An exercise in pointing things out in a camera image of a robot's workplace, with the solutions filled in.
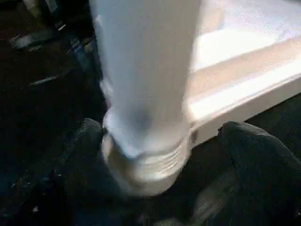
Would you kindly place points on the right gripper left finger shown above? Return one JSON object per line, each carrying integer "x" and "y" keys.
{"x": 51, "y": 179}

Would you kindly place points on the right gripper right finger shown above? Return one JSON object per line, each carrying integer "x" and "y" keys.
{"x": 268, "y": 174}

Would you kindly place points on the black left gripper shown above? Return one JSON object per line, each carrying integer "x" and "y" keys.
{"x": 61, "y": 19}

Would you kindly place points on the white plastic table leg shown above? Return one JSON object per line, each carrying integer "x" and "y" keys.
{"x": 146, "y": 70}

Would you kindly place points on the white plastic table top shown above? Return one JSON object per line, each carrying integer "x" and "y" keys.
{"x": 244, "y": 70}

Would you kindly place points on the black plastic mat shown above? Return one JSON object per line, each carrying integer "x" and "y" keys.
{"x": 37, "y": 103}

